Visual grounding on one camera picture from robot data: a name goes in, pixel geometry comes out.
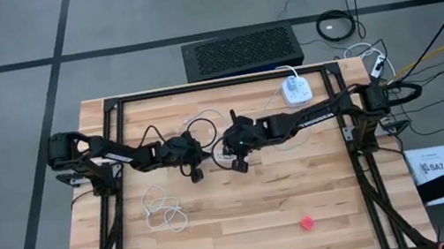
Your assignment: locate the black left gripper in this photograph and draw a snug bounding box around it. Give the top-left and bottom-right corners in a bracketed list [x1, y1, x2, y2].
[156, 128, 210, 189]

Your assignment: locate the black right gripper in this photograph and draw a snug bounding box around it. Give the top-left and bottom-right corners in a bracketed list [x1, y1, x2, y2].
[219, 112, 277, 177]

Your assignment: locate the light blue braided cable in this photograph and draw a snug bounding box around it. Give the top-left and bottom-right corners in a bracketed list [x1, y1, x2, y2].
[260, 80, 315, 155]

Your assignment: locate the red charger cube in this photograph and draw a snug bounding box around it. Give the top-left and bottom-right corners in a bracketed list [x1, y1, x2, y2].
[299, 215, 317, 232]

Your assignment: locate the white square power strip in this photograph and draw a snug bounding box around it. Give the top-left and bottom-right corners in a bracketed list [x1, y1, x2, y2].
[279, 73, 315, 110]

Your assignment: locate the light blue wall charger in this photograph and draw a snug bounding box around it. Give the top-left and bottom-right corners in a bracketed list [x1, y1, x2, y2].
[284, 77, 301, 94]

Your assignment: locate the black perforated computer case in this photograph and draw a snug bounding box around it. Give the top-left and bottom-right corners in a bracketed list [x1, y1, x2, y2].
[179, 21, 306, 85]

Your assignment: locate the white floor power strip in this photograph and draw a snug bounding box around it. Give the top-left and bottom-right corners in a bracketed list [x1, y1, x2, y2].
[367, 52, 389, 79]

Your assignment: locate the white printed paper sheet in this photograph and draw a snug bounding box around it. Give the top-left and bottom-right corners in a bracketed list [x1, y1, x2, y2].
[403, 144, 444, 209]

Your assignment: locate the white power strip cord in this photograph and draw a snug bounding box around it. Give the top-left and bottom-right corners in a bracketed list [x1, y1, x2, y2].
[274, 61, 304, 86]

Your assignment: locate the white floor cable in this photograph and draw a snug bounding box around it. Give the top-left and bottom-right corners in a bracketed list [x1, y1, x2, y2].
[341, 37, 397, 87]

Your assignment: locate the black cable coil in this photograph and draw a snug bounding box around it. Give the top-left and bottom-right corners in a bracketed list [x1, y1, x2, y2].
[313, 5, 359, 46]

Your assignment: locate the black cable sleeve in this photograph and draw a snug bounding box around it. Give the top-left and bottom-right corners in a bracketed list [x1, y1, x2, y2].
[380, 77, 425, 109]

